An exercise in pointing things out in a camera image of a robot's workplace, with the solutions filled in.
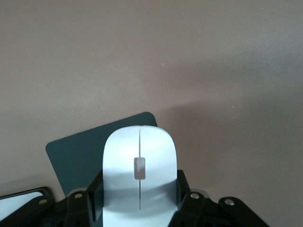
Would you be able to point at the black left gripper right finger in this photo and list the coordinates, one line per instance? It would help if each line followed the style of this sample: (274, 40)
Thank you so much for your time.
(201, 208)

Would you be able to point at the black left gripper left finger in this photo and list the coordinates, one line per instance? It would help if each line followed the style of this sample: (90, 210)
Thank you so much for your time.
(78, 205)

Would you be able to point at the white computer mouse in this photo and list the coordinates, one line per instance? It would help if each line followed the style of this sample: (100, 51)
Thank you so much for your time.
(139, 175)

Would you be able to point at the black mouse pad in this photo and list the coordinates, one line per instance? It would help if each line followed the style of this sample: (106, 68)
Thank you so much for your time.
(80, 153)

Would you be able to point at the silver laptop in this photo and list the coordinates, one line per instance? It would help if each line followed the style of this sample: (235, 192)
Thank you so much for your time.
(16, 201)

